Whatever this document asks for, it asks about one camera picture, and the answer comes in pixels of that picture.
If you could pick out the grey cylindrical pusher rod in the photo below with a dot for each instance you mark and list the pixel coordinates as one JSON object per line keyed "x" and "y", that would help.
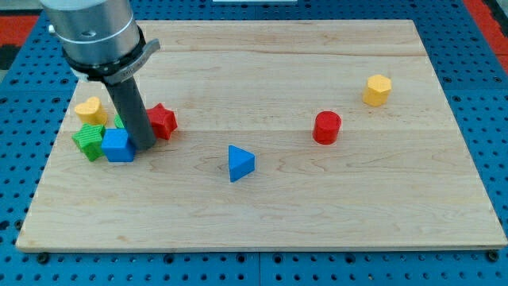
{"x": 130, "y": 107}

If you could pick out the green star block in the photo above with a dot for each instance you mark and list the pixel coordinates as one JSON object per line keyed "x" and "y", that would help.
{"x": 89, "y": 140}

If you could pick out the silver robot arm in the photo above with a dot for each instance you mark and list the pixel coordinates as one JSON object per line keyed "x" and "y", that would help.
{"x": 101, "y": 39}

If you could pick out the red star block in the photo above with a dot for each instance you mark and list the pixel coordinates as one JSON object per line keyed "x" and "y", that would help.
{"x": 163, "y": 121}

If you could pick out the green circle block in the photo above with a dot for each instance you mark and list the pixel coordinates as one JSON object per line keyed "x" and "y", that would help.
{"x": 118, "y": 122}

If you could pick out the blue triangle block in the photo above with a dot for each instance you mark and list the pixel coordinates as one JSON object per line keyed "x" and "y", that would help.
{"x": 240, "y": 163}

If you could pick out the wooden board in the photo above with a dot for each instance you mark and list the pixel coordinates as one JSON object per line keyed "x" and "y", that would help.
{"x": 399, "y": 176}

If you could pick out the red cylinder block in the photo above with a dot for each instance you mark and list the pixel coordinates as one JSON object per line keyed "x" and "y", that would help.
{"x": 327, "y": 125}

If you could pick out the yellow hexagon block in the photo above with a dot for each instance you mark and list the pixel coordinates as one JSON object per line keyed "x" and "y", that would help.
{"x": 377, "y": 90}

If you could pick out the blue cube block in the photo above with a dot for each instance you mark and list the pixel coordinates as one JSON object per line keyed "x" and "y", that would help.
{"x": 117, "y": 147}

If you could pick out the yellow heart block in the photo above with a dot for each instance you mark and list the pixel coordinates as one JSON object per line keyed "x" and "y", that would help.
{"x": 91, "y": 111}

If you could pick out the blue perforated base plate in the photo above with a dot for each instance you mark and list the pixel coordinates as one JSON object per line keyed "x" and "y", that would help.
{"x": 467, "y": 43}

